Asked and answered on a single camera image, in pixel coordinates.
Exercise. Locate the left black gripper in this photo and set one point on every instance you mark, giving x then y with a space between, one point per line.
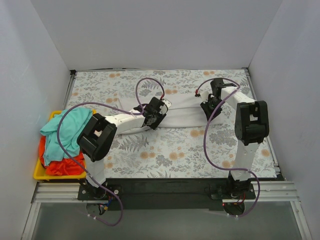
152 119

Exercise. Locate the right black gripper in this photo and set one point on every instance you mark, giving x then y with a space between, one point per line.
210 108

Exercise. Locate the white t shirt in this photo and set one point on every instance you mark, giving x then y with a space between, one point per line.
185 112

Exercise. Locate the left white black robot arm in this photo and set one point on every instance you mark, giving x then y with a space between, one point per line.
97 137

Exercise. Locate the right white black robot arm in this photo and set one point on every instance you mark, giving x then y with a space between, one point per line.
251 127

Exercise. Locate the floral table cloth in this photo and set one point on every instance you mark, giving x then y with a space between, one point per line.
164 152

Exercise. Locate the teal t shirt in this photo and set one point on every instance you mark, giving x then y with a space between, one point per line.
69 128

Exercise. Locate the orange t shirt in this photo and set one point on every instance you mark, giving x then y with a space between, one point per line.
65 167

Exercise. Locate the yellow plastic bin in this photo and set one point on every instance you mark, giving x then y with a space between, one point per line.
39 172

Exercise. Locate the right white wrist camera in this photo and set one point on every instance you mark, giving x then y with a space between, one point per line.
204 96

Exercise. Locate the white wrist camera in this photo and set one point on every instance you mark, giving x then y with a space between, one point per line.
164 106
204 96

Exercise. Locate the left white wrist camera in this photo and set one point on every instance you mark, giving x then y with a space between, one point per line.
164 106

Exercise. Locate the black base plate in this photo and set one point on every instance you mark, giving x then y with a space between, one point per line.
164 193

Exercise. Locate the aluminium frame rail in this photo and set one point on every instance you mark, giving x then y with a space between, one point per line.
270 191

